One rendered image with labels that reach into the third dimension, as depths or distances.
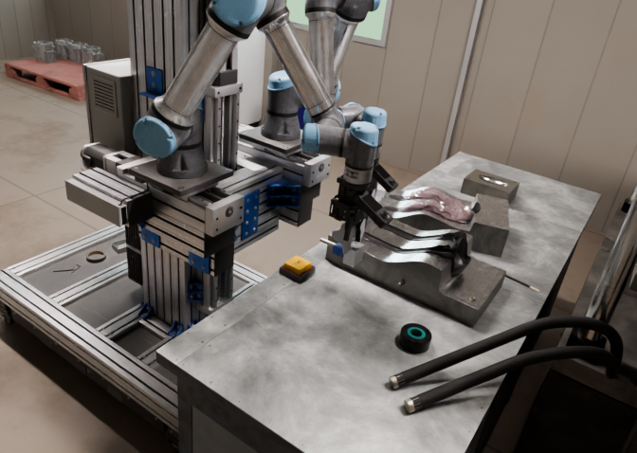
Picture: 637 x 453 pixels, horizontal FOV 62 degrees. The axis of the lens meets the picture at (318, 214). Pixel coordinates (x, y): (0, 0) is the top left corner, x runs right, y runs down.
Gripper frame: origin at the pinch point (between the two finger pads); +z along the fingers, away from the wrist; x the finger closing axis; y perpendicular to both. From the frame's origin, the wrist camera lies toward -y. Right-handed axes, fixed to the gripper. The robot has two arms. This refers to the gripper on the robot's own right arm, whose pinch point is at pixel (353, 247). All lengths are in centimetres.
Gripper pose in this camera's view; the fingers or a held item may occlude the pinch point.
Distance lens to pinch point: 148.9
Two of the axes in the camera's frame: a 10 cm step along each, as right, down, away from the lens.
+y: -8.2, -3.4, 4.6
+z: -1.1, 8.8, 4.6
